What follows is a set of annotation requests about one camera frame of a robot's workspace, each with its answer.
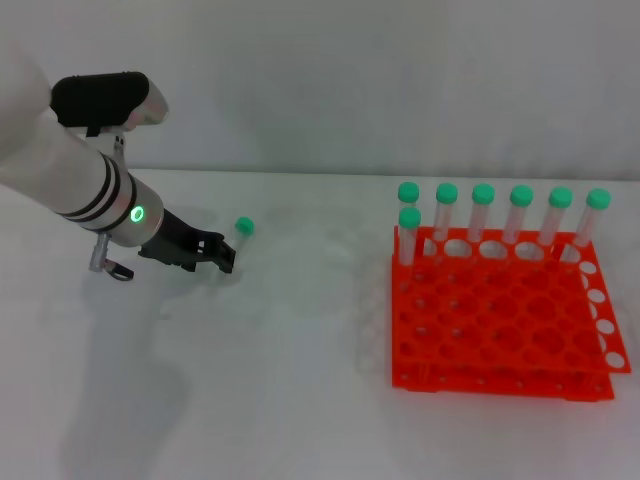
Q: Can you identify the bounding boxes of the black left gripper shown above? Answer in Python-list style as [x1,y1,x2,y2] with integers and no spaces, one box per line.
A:
[138,206,237,275]

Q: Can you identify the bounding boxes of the green capped test tube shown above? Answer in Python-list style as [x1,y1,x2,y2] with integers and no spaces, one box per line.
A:
[538,186,574,249]
[502,184,535,246]
[398,206,423,269]
[432,182,460,244]
[219,215,256,286]
[559,188,612,264]
[397,180,422,236]
[467,183,496,246]

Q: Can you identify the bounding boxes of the orange plastic test tube rack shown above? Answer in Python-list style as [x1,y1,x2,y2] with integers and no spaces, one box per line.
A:
[389,224,633,403]

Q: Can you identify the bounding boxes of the metal left wrist plug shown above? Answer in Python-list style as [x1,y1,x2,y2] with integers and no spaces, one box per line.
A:
[88,234,112,274]

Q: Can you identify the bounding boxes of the thin black left wrist cable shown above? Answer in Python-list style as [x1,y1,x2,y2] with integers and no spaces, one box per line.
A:
[104,257,135,280]

